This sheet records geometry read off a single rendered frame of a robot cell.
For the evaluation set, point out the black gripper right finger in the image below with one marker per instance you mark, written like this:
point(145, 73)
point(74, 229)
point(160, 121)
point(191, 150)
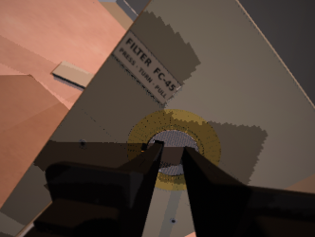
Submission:
point(222, 206)

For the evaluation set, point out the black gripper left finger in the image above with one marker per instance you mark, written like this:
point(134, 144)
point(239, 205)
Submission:
point(128, 188)

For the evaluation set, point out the tan cylinder with grey slotted end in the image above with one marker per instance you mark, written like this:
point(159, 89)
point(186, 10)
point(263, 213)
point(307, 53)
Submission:
point(173, 143)

